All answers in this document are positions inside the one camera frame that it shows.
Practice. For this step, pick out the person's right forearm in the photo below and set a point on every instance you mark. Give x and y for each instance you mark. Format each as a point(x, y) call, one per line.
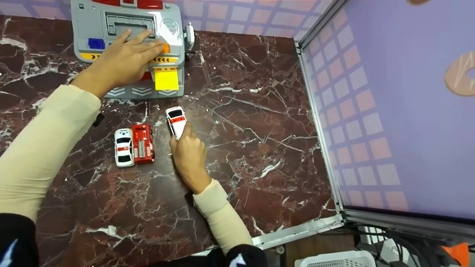
point(219, 215)

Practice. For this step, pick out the person's left ring finger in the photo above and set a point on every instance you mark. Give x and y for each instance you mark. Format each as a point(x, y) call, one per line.
point(143, 36)

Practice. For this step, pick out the grey toy car station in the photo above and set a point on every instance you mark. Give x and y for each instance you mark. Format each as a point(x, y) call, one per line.
point(92, 22)

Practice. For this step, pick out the orange plastic object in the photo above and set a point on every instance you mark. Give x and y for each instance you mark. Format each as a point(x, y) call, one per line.
point(457, 253)

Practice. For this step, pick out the person's right hand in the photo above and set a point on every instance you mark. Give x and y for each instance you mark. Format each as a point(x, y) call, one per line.
point(191, 155)

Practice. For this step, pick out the white toy ambulance red stripe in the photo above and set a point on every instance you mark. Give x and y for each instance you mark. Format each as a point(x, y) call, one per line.
point(176, 116)

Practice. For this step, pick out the person's left little finger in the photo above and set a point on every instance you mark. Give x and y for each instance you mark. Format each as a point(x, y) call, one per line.
point(123, 38)

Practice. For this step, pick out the black wrist band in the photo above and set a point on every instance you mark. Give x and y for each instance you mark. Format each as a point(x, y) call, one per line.
point(97, 119)
point(189, 198)

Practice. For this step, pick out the person's left forearm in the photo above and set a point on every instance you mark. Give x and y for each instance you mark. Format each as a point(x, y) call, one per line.
point(44, 148)

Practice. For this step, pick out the person's left middle finger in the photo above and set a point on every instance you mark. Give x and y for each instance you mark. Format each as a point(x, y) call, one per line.
point(153, 47)

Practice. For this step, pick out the person's right index finger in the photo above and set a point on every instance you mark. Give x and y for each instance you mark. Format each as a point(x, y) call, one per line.
point(187, 129)

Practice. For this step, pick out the red toy fire truck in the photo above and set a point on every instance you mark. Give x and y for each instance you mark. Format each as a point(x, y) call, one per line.
point(142, 144)

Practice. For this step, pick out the white plastic basket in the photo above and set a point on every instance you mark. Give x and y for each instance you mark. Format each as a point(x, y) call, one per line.
point(334, 259)

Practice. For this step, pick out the person's right thumb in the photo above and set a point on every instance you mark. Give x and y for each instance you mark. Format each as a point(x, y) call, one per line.
point(173, 145)

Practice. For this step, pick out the person's left index finger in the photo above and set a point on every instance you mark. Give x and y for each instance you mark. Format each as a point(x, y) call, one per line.
point(147, 58)

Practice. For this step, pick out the white toy police car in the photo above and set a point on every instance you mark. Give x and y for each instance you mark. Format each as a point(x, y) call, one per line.
point(123, 147)

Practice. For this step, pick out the person's left hand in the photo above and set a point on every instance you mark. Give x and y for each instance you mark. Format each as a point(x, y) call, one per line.
point(117, 66)

